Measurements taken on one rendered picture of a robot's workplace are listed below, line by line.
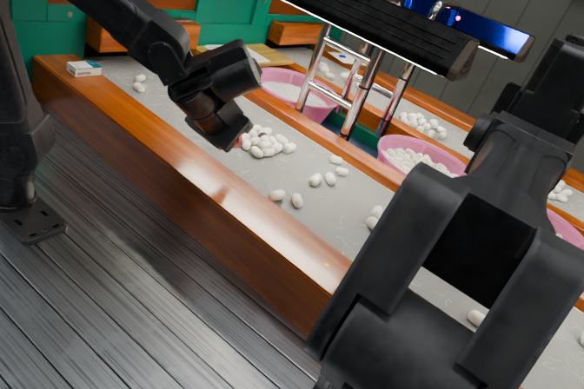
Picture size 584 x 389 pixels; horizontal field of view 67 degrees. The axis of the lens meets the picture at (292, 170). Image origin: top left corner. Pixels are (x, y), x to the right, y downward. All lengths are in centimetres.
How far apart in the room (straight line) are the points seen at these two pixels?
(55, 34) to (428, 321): 104
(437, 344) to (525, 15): 283
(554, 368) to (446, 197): 63
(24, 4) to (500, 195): 100
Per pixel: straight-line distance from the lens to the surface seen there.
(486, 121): 45
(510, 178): 30
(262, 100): 118
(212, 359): 65
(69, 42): 118
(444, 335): 25
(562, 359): 87
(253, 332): 69
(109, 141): 94
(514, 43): 136
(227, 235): 74
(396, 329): 24
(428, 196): 23
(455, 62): 80
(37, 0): 112
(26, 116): 72
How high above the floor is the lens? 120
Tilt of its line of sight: 29 degrees down
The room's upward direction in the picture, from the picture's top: 20 degrees clockwise
